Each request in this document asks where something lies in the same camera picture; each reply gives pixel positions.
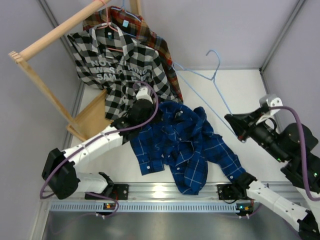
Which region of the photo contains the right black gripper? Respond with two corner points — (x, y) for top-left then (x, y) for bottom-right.
(224, 107), (288, 163)

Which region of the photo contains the light blue wire hanger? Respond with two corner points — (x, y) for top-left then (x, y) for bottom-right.
(171, 49), (238, 138)

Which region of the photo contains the blue plaid shirt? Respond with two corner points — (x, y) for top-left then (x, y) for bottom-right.
(130, 102), (246, 195)

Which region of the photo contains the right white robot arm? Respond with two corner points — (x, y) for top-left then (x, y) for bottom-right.
(218, 106), (320, 240)

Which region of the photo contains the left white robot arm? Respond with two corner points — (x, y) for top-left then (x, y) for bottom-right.
(41, 99), (159, 200)

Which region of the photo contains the red brown plaid shirt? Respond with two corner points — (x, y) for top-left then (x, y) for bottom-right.
(82, 7), (183, 103)

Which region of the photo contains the black white checkered shirt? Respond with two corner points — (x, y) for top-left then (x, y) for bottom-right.
(67, 23), (178, 120)

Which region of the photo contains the blue hanger under plaid shirt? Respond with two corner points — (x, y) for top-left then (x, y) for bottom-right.
(109, 0), (143, 38)

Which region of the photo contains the wooden clothes rack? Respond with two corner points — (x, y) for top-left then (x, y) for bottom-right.
(8, 0), (142, 142)

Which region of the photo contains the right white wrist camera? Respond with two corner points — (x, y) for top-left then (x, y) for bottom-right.
(259, 94), (283, 117)

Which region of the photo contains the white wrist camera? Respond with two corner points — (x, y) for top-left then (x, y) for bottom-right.
(259, 94), (283, 117)
(136, 86), (153, 103)

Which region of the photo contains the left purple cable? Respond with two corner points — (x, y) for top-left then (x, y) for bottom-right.
(39, 80), (160, 218)

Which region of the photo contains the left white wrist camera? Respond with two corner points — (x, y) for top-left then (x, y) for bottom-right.
(136, 86), (153, 103)

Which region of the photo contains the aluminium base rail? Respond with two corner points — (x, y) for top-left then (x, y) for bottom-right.
(40, 181), (312, 201)

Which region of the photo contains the perforated cable duct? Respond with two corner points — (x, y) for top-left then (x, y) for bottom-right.
(50, 201), (253, 214)

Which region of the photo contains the pink wire hanger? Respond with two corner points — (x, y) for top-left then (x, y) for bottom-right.
(97, 7), (124, 53)

